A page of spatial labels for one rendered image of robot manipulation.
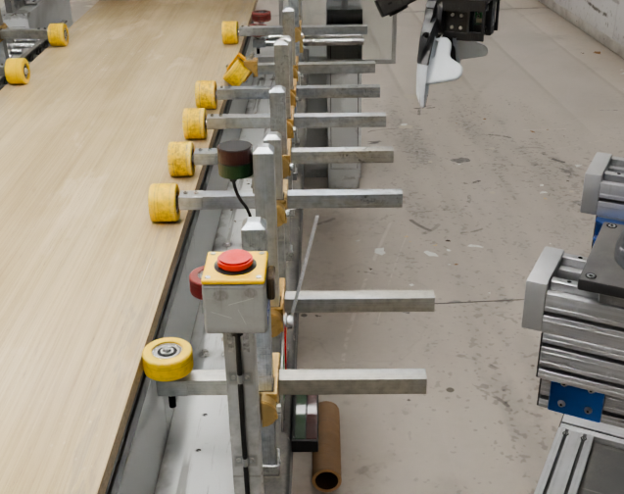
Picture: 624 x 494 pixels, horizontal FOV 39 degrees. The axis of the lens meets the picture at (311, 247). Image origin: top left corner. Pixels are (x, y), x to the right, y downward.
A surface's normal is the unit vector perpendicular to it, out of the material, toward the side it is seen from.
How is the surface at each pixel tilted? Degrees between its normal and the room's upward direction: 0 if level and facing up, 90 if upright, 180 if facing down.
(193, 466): 0
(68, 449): 0
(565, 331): 90
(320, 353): 0
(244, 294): 90
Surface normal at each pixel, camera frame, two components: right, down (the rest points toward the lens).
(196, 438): -0.01, -0.89
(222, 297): -0.01, 0.46
